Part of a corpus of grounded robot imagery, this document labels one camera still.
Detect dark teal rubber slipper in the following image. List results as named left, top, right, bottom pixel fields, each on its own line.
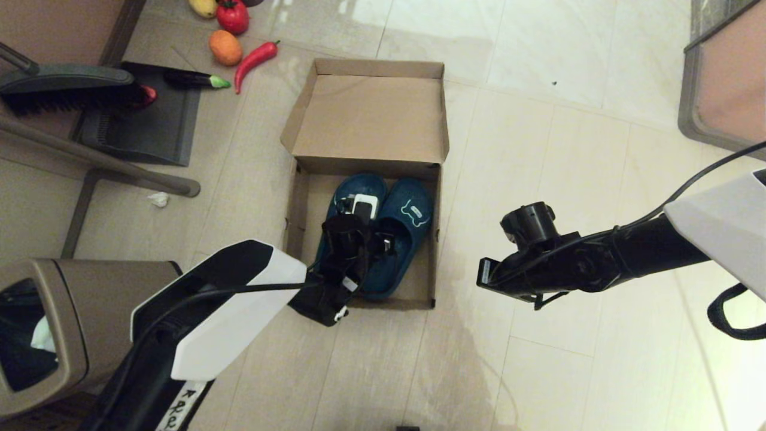
left=314, top=174, right=388, bottom=300
left=359, top=178, right=434, bottom=300

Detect brown cardboard shoe box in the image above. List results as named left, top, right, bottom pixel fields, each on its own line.
left=280, top=58, right=450, bottom=310

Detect red toy chili pepper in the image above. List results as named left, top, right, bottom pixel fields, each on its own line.
left=235, top=41, right=281, bottom=96

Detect dark grey dustpan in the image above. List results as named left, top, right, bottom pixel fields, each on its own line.
left=73, top=62, right=203, bottom=168

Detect orange toy fruit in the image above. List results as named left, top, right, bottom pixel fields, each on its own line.
left=209, top=30, right=244, bottom=67

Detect dark purple toy eggplant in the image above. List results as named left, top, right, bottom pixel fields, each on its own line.
left=165, top=70, right=233, bottom=91

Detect brown plastic trash bin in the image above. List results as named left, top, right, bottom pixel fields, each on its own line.
left=0, top=259, right=183, bottom=418

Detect brown table grey rim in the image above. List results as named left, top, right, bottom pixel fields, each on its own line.
left=676, top=0, right=766, bottom=162

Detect red toy tomato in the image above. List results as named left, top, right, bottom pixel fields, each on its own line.
left=217, top=0, right=251, bottom=37

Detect brown metal pole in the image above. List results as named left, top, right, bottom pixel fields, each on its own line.
left=0, top=114, right=202, bottom=199

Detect white paper waste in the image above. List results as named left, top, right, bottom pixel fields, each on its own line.
left=31, top=315, right=59, bottom=353

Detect black broom brush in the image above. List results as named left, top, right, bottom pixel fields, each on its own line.
left=0, top=42, right=147, bottom=117

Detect black trash bag liner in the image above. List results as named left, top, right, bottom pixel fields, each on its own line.
left=0, top=278, right=60, bottom=393

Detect brown table grey legs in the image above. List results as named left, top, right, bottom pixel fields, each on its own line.
left=0, top=0, right=150, bottom=259

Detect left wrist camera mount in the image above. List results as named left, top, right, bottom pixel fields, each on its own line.
left=323, top=193, right=381, bottom=264

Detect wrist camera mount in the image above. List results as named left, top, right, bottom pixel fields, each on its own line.
left=323, top=193, right=381, bottom=264
left=500, top=202, right=558, bottom=246

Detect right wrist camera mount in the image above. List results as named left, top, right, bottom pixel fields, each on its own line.
left=500, top=202, right=558, bottom=246

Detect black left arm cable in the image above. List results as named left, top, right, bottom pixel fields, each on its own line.
left=102, top=281, right=312, bottom=431

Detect thick black cable loop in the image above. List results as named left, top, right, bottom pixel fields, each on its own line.
left=707, top=283, right=766, bottom=341

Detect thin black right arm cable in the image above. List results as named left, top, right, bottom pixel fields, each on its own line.
left=616, top=141, right=766, bottom=234

